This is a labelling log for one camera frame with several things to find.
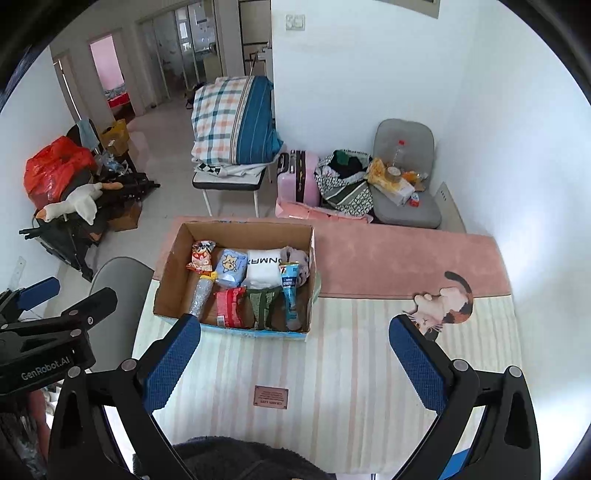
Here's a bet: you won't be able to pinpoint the person's left forearm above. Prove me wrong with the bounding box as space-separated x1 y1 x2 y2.
0 392 51 480

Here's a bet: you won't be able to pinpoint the yellow plastic bag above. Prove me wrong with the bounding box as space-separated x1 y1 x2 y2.
367 158 393 185

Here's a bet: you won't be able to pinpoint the small brown cardboard box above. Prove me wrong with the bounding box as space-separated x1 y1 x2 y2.
108 203 143 232

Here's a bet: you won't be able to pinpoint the blue tissue pack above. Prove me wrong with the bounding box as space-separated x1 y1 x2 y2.
215 249 250 289

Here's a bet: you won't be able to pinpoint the dark clothes in bag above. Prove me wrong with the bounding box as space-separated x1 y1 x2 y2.
330 150 370 174

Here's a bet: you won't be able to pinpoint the cat-shaped mat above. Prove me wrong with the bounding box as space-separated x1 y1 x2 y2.
403 271 475 340

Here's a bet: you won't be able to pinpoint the red plastic bag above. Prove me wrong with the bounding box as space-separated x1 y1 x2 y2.
24 136 98 208

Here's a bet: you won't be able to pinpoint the red snack packet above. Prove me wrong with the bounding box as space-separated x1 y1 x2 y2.
213 286 247 328

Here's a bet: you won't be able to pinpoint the white plastic bag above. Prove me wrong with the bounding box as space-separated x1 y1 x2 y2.
242 249 289 289

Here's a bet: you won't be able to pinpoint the grey cushioned chair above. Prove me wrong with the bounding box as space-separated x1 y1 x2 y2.
372 119 443 229

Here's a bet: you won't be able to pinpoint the white folding bench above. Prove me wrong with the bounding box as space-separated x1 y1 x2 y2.
191 159 269 217

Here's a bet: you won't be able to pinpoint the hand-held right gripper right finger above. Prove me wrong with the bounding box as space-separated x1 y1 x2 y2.
389 315 541 480

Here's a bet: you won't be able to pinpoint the pink suitcase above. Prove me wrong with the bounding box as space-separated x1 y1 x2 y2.
276 149 320 208

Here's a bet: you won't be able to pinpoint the pink table mat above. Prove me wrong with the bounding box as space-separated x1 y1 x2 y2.
154 216 513 300

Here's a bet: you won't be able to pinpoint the white goose plush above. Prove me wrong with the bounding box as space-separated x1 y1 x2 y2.
36 181 124 225

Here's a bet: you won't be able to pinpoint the pink folded cloth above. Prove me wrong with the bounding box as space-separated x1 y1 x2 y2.
276 200 372 224

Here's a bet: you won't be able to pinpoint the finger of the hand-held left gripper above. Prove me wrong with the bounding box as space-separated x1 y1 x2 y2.
0 287 118 334
0 277 62 324

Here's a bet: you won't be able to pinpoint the white perforated panel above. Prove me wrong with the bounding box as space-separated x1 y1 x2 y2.
434 181 466 234

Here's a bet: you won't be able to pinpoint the plaid folded bedding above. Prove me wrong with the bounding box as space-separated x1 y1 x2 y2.
191 75 283 166

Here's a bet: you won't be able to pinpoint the plain grey chair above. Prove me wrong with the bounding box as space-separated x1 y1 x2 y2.
88 257 155 361

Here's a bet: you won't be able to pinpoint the light blue cloth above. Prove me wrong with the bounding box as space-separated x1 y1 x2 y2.
76 119 100 148

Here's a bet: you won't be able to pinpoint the white paper package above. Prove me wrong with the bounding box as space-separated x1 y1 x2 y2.
379 178 415 206

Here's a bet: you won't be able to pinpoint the blue tube packet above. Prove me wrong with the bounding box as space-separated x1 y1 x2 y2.
278 261 301 330

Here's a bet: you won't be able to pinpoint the black white patterned bag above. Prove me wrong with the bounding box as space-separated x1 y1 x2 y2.
314 150 375 217

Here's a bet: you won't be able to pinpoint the green snack packet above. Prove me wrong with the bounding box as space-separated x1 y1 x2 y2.
245 286 283 330

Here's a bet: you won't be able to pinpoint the glass sliding door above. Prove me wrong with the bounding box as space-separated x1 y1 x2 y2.
136 0 222 109

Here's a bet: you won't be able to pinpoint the black tripod equipment pile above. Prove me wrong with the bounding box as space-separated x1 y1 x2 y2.
18 171 161 282

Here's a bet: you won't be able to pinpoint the striped table mat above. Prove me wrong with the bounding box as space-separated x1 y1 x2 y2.
131 277 527 476

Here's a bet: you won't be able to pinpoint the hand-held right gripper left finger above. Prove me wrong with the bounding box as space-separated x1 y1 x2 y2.
48 314 202 480

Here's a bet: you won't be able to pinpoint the orange cartoon snack packet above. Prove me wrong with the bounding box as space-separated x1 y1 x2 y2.
186 240 217 274

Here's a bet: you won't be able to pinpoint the grey plush toy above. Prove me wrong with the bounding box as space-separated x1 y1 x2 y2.
281 246 312 287

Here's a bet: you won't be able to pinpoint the person's dark fleece clothing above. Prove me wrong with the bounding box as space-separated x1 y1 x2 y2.
171 436 333 480

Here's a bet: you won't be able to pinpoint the yellow brown cardboard box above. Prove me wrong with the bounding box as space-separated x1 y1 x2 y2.
99 119 129 155

